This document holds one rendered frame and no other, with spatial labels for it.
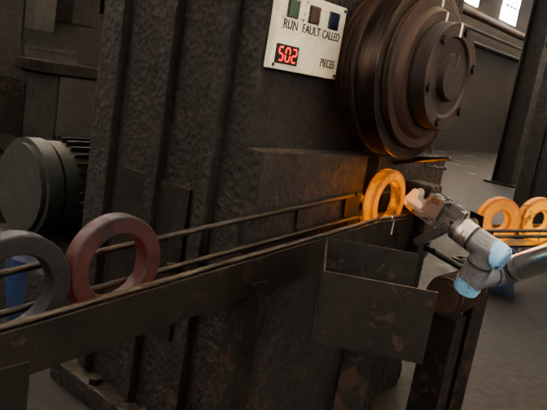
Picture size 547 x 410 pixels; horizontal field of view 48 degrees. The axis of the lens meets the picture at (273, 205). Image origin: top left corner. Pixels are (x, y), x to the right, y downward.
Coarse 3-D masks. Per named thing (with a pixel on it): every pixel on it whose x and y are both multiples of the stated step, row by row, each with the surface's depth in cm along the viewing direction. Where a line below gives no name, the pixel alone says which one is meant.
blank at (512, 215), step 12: (492, 204) 200; (504, 204) 201; (516, 204) 202; (492, 216) 201; (504, 216) 206; (516, 216) 203; (492, 228) 202; (504, 228) 204; (516, 228) 204; (504, 240) 204
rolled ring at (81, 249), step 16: (96, 224) 103; (112, 224) 104; (128, 224) 107; (144, 224) 110; (80, 240) 102; (96, 240) 103; (144, 240) 111; (80, 256) 101; (144, 256) 112; (80, 272) 102; (144, 272) 113; (80, 288) 103; (96, 304) 106
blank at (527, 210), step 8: (528, 200) 206; (536, 200) 204; (544, 200) 204; (520, 208) 206; (528, 208) 204; (536, 208) 204; (544, 208) 205; (528, 216) 204; (544, 216) 209; (520, 224) 205; (528, 224) 205; (544, 224) 209; (528, 240) 207; (536, 240) 207; (544, 240) 208
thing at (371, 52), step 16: (384, 0) 155; (400, 0) 150; (416, 0) 155; (448, 0) 167; (384, 16) 151; (400, 16) 151; (368, 32) 152; (384, 32) 148; (368, 48) 151; (384, 48) 149; (368, 64) 151; (384, 64) 151; (368, 80) 152; (368, 96) 154; (368, 112) 156; (368, 128) 160; (384, 128) 159; (384, 144) 161
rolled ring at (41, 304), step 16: (0, 240) 90; (16, 240) 92; (32, 240) 94; (48, 240) 96; (0, 256) 91; (48, 256) 97; (64, 256) 99; (48, 272) 99; (64, 272) 100; (48, 288) 100; (64, 288) 100; (48, 304) 99; (64, 304) 101
